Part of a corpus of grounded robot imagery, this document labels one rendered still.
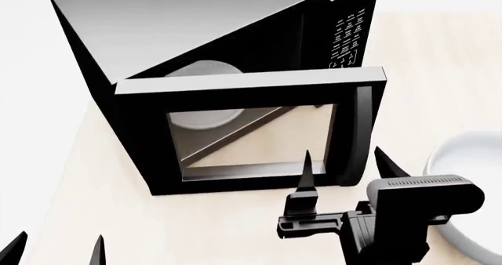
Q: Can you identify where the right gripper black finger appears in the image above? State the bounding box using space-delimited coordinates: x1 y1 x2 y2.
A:
284 150 321 219
373 145 412 180

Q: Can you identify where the black microwave door with window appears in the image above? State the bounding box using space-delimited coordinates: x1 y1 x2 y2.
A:
114 66 390 197

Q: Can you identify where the white round turntable plate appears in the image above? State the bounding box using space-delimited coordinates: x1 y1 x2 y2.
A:
167 59 247 131

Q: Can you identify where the black microwave oven body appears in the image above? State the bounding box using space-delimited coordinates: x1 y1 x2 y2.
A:
46 0 382 196

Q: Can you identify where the grey and black wrist camera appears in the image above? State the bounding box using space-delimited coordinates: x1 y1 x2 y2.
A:
366 173 486 220

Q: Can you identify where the white text control panel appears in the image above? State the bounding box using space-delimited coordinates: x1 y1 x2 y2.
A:
322 6 372 70

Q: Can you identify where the black curved door handle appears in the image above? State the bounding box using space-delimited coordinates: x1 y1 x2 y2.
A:
338 85 374 187

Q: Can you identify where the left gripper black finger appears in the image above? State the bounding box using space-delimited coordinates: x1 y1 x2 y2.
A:
87 234 108 265
0 231 29 265

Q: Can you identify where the white ceramic bowl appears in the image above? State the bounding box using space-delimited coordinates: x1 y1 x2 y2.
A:
424 130 502 263

